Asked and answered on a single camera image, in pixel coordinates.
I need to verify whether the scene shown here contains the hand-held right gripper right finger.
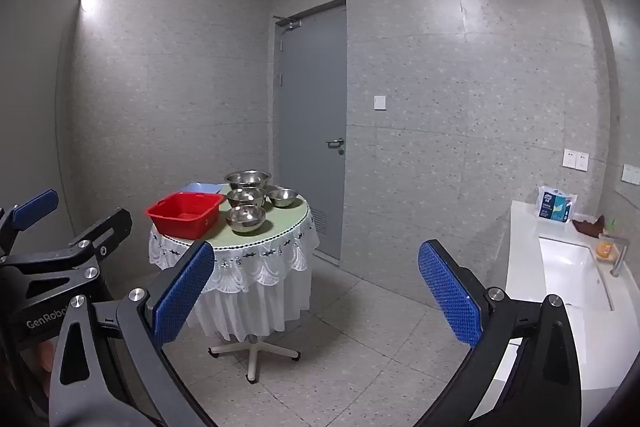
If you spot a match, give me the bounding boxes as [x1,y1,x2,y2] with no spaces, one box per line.
[415,239,583,427]

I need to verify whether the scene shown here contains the white sink basin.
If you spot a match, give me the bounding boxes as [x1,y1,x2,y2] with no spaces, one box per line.
[539,234,615,312]

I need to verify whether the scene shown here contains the wall mirror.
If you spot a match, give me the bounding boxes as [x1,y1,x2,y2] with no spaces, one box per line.
[590,0,640,208]

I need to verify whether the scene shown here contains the grey door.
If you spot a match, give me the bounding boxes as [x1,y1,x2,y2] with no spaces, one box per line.
[272,0,347,264]

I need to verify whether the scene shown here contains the round table white lace cloth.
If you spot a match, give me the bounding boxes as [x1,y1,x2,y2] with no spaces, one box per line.
[148,186,321,295]

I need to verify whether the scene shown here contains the white pleated table skirt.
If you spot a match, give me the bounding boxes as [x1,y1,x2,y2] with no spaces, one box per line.
[192,257,313,343]

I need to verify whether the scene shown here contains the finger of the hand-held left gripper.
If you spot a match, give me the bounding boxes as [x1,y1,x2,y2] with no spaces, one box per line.
[0,207,133,281]
[0,189,60,254]

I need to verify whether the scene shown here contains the medium steel bowl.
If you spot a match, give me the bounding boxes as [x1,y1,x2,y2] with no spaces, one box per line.
[225,205,267,234]
[226,187,267,209]

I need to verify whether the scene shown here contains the brown cloth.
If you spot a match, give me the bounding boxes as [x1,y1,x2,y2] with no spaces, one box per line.
[571,215,606,239]

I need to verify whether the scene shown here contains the small steel bowl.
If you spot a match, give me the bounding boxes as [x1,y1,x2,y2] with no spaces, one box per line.
[266,188,300,208]

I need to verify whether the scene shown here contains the blue white tissue pack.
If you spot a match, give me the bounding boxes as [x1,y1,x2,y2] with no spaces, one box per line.
[536,186,577,223]

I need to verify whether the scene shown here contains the white vanity counter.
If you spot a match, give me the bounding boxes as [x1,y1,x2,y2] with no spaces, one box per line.
[492,200,640,410]

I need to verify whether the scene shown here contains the person's left hand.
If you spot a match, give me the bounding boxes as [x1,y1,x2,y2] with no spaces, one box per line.
[30,339,54,403]

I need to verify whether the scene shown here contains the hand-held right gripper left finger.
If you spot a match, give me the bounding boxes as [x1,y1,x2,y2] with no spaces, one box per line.
[47,239,216,427]

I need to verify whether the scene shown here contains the red plastic basin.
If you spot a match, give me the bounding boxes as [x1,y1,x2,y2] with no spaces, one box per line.
[146,192,224,239]

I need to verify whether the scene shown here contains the large steel bowl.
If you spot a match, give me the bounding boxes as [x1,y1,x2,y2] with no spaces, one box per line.
[224,170,272,191]

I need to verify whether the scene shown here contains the white table base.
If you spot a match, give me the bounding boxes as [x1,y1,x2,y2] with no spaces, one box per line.
[209,334,302,384]

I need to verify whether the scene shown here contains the metal faucet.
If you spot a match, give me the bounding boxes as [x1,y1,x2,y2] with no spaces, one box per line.
[602,234,630,278]

